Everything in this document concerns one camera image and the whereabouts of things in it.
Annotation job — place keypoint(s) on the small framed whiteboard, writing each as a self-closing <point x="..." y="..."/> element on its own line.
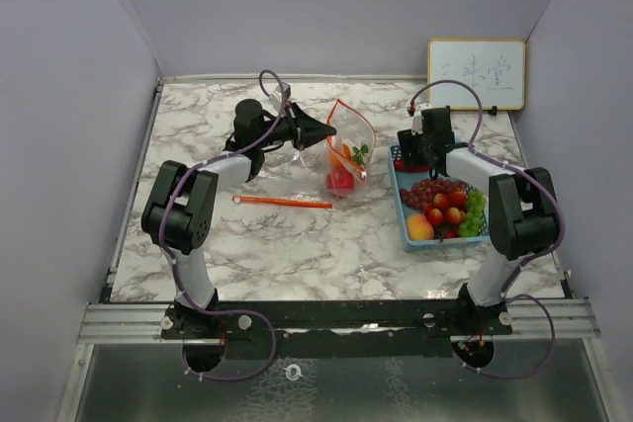
<point x="493" y="68"/>

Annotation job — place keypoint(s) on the orange fruit with leaves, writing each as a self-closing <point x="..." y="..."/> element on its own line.
<point x="357" y="155"/>

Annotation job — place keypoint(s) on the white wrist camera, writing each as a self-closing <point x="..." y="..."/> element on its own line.
<point x="280" y="96"/>
<point x="416" y="112"/>

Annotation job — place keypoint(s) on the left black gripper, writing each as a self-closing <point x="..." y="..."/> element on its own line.
<point x="305" y="130"/>

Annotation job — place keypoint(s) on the red apple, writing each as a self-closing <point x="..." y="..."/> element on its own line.
<point x="340" y="182"/>

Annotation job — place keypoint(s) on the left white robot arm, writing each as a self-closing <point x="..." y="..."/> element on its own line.
<point x="178" y="213"/>

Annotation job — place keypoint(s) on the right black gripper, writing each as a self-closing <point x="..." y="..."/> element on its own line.
<point x="406" y="141"/>

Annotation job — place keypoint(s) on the clear bag orange zipper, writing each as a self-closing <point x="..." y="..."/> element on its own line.
<point x="252" y="120"/>

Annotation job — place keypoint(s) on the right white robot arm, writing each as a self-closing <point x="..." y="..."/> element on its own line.
<point x="525" y="220"/>

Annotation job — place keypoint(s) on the yellow pink peach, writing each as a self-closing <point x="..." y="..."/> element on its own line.
<point x="419" y="228"/>

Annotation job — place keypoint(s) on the green grape bunch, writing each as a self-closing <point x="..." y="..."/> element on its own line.
<point x="473" y="216"/>

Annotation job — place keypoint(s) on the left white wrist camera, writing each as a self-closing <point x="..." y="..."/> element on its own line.
<point x="280" y="96"/>

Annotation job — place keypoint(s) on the purple grape bunch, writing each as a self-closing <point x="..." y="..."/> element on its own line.
<point x="434" y="193"/>

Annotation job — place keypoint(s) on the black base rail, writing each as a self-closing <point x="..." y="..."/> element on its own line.
<point x="324" y="329"/>

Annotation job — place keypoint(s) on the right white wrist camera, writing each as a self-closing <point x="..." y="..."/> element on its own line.
<point x="416" y="112"/>

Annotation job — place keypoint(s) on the blue plastic basket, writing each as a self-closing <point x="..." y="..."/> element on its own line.
<point x="395" y="154"/>

